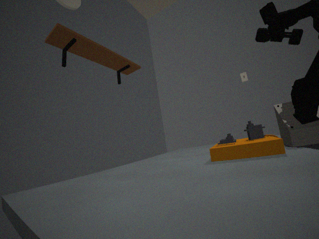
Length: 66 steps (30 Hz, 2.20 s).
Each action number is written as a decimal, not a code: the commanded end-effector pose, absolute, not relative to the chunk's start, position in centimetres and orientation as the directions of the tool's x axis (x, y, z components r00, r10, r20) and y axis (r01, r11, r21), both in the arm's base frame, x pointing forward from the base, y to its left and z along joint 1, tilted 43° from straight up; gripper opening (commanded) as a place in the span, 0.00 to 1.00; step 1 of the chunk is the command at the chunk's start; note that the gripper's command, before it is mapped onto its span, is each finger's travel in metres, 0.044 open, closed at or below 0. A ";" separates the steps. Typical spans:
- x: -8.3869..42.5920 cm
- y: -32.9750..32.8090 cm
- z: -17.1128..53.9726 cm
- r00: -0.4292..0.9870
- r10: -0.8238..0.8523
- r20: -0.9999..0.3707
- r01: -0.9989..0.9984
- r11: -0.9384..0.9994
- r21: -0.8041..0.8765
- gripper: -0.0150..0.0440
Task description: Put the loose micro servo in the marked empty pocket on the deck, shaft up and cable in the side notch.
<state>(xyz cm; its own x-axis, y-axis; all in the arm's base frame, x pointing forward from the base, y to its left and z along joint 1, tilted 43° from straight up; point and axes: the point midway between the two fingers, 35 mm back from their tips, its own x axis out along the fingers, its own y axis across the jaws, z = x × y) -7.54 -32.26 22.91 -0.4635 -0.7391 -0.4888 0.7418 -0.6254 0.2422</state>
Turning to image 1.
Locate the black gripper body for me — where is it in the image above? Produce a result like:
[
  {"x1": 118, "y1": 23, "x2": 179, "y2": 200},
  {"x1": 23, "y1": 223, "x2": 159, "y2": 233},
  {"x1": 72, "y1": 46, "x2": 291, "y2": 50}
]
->
[{"x1": 255, "y1": 28, "x2": 303, "y2": 45}]

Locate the orange flat plate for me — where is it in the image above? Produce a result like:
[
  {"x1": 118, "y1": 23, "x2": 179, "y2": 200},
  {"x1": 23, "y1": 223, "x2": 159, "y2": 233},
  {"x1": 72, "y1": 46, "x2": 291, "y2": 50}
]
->
[{"x1": 210, "y1": 134, "x2": 285, "y2": 162}]

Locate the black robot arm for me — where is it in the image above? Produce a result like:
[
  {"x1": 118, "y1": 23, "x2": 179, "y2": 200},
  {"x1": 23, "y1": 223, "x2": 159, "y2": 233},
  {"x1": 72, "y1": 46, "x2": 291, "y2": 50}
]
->
[{"x1": 259, "y1": 0, "x2": 319, "y2": 125}]

